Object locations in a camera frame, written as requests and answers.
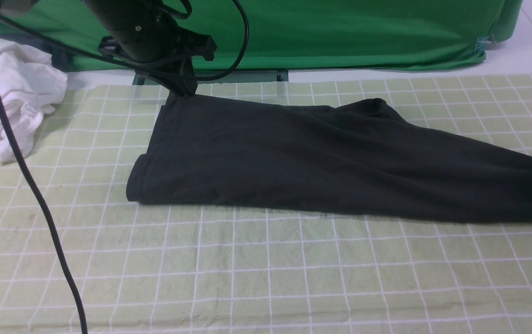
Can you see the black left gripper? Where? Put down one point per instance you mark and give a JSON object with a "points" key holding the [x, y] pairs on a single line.
{"points": [[145, 33]]}

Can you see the dark gray long-sleeve shirt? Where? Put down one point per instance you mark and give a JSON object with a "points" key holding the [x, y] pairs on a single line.
{"points": [[361, 158]]}

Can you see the dark garment behind white shirt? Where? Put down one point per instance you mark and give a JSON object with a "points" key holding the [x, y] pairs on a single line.
{"points": [[60, 58]]}

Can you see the crumpled white shirt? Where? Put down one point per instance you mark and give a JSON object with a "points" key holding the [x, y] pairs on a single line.
{"points": [[30, 87]]}

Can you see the green backdrop cloth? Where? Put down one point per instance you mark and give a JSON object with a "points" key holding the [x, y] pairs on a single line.
{"points": [[403, 35]]}

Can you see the teal binder clip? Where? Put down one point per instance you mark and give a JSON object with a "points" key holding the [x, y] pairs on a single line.
{"points": [[485, 43]]}

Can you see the green checkered table mat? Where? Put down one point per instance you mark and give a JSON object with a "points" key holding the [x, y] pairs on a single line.
{"points": [[222, 270]]}

